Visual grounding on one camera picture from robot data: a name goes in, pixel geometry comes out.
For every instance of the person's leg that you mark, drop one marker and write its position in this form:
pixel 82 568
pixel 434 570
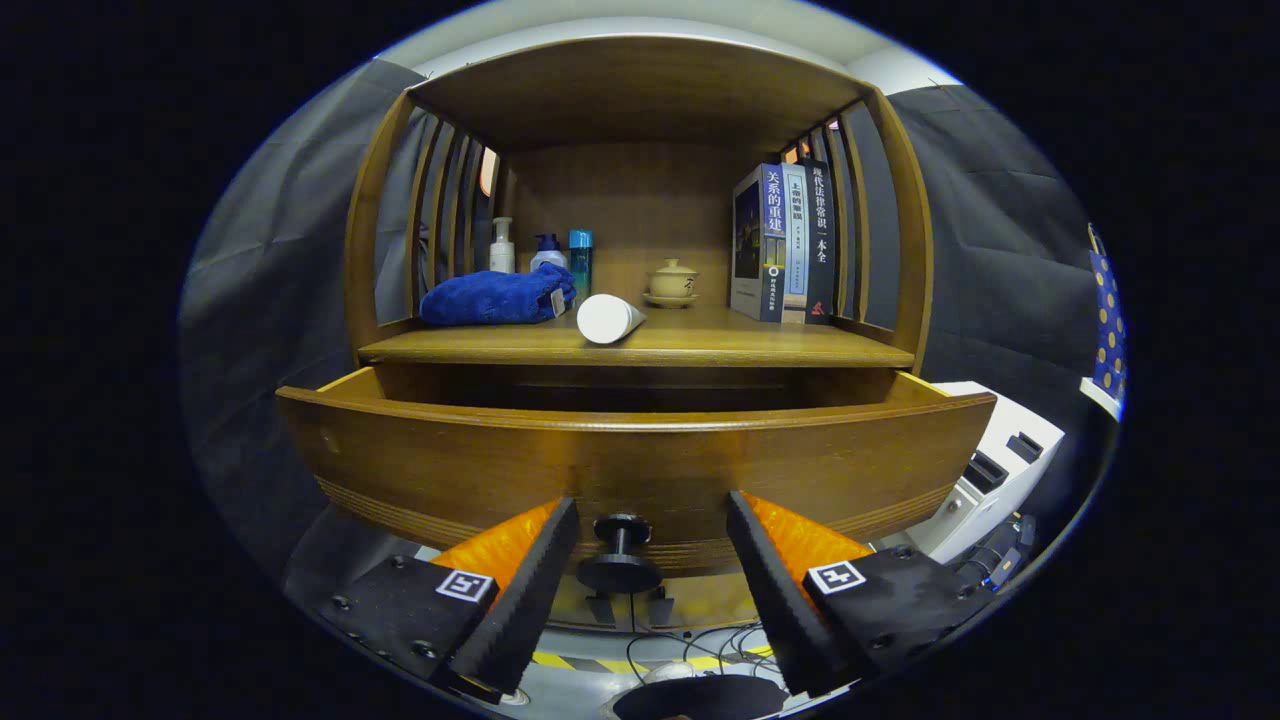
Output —
pixel 700 697

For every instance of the white box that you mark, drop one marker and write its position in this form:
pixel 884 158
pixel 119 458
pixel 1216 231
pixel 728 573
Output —
pixel 975 520

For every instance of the white side shelf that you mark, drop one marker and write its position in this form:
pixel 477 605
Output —
pixel 1100 397

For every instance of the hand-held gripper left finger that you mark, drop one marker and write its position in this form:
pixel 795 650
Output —
pixel 535 590

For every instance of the blue polka dot gift bag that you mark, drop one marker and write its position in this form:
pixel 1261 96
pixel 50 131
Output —
pixel 1108 320

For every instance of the book with blue spine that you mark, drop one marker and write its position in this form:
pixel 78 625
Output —
pixel 772 240

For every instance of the teal bottle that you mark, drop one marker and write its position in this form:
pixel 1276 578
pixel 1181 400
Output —
pixel 580 260

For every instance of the yellow black floor tape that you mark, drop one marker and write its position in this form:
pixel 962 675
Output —
pixel 560 660

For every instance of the black device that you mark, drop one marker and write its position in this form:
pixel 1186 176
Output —
pixel 995 555

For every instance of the wooden drawer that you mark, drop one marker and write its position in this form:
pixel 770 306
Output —
pixel 450 470

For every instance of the white pump bottle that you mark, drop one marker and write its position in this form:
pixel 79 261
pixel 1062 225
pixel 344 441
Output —
pixel 502 258

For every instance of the white lotion bottle blue cap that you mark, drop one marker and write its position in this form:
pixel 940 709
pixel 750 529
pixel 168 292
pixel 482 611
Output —
pixel 548 258

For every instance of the book with pale spine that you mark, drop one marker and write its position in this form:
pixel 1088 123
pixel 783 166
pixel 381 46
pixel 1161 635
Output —
pixel 796 240

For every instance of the white facial cleanser tube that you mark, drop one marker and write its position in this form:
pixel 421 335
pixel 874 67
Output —
pixel 605 320

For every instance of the blue folded towel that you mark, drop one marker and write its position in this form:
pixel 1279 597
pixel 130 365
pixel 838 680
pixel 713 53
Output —
pixel 490 298

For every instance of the beige lidded teacup with saucer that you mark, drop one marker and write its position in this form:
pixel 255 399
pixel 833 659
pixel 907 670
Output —
pixel 672 282

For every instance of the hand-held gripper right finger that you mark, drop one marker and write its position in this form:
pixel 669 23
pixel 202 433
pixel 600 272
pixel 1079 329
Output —
pixel 775 590

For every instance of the wooden countertop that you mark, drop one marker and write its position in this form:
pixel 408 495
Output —
pixel 720 340

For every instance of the wooden cabinet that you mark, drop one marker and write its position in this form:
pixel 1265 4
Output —
pixel 640 90

